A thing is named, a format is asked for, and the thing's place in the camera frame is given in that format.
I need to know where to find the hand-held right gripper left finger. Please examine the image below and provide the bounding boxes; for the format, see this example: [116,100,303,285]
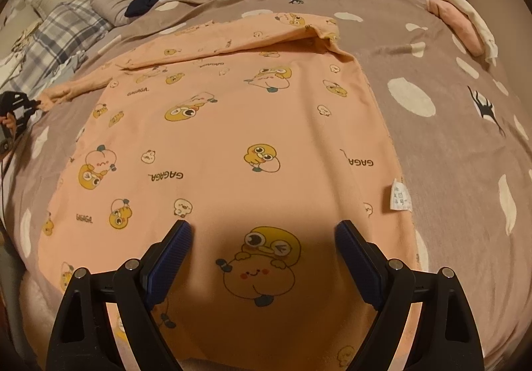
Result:
[45,220,194,371]

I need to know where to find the plaid pillow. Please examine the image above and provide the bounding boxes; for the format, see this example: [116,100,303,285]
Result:
[23,0,115,81]

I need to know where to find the folded pink garment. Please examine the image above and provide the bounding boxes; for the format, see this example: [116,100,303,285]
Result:
[426,0,487,57]

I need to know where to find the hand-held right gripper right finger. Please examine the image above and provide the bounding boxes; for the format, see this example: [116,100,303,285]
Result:
[335,220,486,371]

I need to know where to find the peach cartoon print shirt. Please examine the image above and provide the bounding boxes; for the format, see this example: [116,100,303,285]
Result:
[37,11,420,371]

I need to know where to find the grey pillow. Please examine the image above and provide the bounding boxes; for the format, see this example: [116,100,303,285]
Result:
[90,0,167,28]

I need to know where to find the mauve spotted blanket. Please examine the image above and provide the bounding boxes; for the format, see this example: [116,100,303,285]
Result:
[0,0,532,371]

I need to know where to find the blue-grey folded clothes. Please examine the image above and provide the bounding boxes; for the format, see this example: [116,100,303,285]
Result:
[0,50,84,94]

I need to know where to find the folded white garment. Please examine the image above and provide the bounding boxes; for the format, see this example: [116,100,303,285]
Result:
[432,0,498,65]

